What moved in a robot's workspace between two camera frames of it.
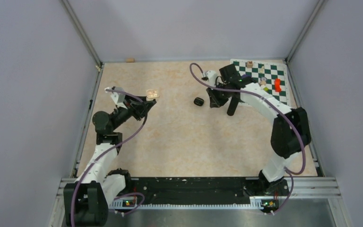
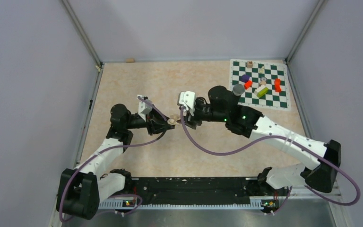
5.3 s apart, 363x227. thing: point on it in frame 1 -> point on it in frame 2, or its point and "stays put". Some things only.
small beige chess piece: [262, 70] stays put
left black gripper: [135, 107] -> [156, 124]
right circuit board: [270, 205] stays put
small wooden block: [152, 94] -> [173, 118]
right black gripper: [215, 102] -> [194, 120]
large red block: [277, 82] stays put
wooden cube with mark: [249, 64] stays put
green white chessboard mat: [272, 74] stays put
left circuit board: [128, 203] stays put
